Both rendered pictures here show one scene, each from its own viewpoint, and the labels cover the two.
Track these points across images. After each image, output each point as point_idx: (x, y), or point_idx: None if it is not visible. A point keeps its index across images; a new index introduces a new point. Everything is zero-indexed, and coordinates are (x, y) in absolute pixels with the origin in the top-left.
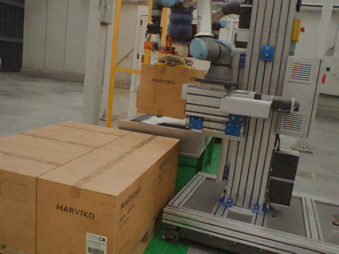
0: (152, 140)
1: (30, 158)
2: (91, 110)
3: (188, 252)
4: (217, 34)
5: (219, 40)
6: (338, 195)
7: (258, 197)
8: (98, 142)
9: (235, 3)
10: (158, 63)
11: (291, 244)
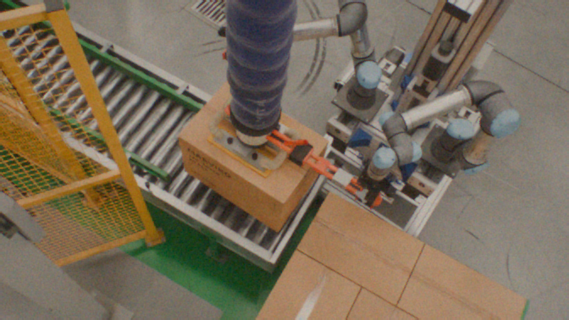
0: (346, 231)
1: None
2: (87, 303)
3: (417, 237)
4: None
5: (472, 135)
6: (300, 13)
7: None
8: (372, 304)
9: (365, 20)
10: (272, 170)
11: None
